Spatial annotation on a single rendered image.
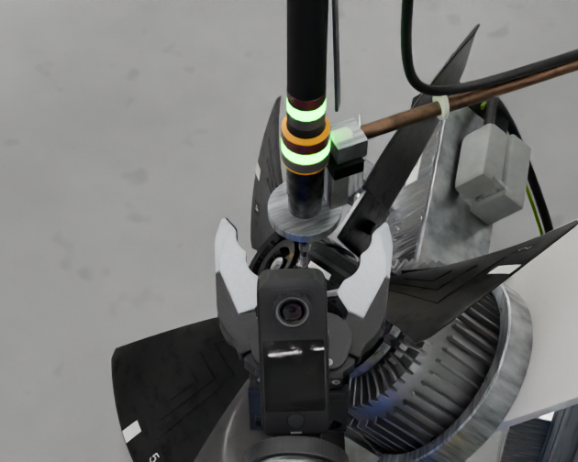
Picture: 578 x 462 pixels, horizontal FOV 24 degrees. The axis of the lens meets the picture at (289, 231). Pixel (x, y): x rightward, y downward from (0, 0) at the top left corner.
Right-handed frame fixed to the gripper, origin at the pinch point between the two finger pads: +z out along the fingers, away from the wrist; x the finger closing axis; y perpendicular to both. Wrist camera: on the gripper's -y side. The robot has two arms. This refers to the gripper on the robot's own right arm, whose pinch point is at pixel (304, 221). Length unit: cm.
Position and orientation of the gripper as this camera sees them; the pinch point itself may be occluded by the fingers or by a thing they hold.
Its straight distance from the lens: 99.8
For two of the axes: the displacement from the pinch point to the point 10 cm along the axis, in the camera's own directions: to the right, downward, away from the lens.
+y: 0.0, 6.0, 8.0
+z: 0.3, -8.0, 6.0
